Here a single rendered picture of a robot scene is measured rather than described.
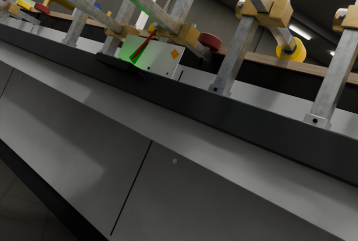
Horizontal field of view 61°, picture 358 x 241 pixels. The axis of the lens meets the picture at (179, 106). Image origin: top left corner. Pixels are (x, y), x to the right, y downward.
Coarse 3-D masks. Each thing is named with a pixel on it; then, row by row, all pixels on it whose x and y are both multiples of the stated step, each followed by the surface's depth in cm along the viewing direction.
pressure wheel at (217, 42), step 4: (204, 32) 102; (200, 36) 103; (204, 36) 101; (208, 36) 101; (212, 36) 101; (200, 40) 102; (204, 40) 101; (208, 40) 101; (212, 40) 101; (216, 40) 101; (220, 40) 102; (204, 44) 104; (208, 44) 101; (212, 44) 101; (216, 44) 101; (220, 44) 103; (208, 48) 103; (212, 48) 105; (216, 48) 102; (200, 60) 104; (200, 64) 104
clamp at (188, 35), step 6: (180, 24) 90; (186, 24) 89; (162, 30) 94; (180, 30) 90; (186, 30) 88; (192, 30) 89; (168, 36) 92; (174, 36) 90; (180, 36) 89; (186, 36) 88; (192, 36) 89; (198, 36) 91; (174, 42) 95; (180, 42) 92; (186, 42) 89; (192, 42) 90
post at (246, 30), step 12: (240, 24) 79; (252, 24) 78; (240, 36) 78; (252, 36) 80; (240, 48) 77; (228, 60) 78; (240, 60) 79; (228, 72) 77; (216, 84) 78; (228, 84) 78
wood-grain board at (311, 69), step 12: (36, 12) 193; (48, 12) 183; (96, 24) 152; (144, 36) 130; (228, 48) 104; (252, 60) 98; (264, 60) 96; (276, 60) 93; (288, 60) 91; (300, 72) 89; (312, 72) 86; (324, 72) 84
